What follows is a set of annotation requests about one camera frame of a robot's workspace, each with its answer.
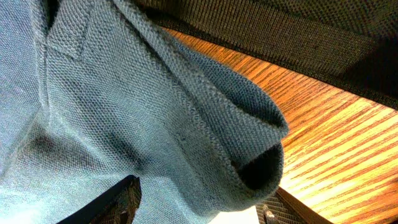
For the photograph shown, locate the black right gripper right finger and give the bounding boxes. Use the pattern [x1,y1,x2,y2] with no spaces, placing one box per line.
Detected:
[256,187,333,224]

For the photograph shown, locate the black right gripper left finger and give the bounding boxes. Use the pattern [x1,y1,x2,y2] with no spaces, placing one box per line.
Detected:
[58,175,142,224]

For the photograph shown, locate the blue polo shirt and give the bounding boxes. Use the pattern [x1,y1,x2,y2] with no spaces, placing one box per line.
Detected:
[1,1,289,223]

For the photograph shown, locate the black garment pile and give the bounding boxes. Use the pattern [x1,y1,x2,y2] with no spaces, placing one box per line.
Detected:
[136,0,397,108]

